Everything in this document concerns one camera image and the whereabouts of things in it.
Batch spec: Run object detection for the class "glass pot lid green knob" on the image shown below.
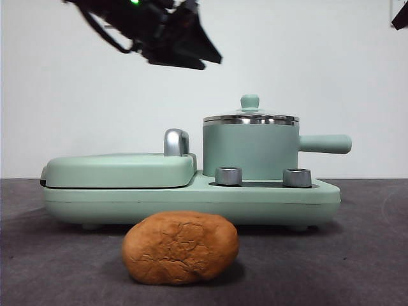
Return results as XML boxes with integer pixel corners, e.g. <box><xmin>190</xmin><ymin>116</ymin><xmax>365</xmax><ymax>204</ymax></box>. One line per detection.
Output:
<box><xmin>203</xmin><ymin>94</ymin><xmax>300</xmax><ymax>124</ymax></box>

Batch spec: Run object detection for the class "brown potato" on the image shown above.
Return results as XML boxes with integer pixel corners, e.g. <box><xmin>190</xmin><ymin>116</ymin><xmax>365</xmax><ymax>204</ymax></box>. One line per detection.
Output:
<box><xmin>122</xmin><ymin>210</ymin><xmax>240</xmax><ymax>286</ymax></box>

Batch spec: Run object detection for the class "silver control knob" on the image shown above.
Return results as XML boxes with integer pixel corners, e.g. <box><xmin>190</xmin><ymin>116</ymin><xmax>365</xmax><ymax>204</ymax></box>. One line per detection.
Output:
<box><xmin>282</xmin><ymin>168</ymin><xmax>312</xmax><ymax>188</ymax></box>
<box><xmin>215</xmin><ymin>166</ymin><xmax>244</xmax><ymax>186</ymax></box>

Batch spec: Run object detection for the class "mint green breakfast machine base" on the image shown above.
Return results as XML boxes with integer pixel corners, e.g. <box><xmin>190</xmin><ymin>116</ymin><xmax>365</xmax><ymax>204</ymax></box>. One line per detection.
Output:
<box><xmin>42</xmin><ymin>170</ymin><xmax>342</xmax><ymax>231</ymax></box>

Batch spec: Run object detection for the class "white wall socket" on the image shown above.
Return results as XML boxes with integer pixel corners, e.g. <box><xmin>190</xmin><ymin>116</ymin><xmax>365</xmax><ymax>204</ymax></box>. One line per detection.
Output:
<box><xmin>390</xmin><ymin>0</ymin><xmax>408</xmax><ymax>17</ymax></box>

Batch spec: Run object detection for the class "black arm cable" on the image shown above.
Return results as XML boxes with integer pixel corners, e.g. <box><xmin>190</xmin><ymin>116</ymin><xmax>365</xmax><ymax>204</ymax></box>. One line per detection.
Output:
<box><xmin>78</xmin><ymin>3</ymin><xmax>133</xmax><ymax>54</ymax></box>

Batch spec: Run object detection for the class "chrome grill lid handle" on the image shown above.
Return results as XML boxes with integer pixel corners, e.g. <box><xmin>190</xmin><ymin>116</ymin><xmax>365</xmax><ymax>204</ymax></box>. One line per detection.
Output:
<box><xmin>163</xmin><ymin>128</ymin><xmax>192</xmax><ymax>157</ymax></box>

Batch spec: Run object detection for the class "mint green handled steamer pot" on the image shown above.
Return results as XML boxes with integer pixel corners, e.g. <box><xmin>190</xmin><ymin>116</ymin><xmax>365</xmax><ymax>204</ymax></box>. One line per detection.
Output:
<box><xmin>202</xmin><ymin>115</ymin><xmax>353</xmax><ymax>181</ymax></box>

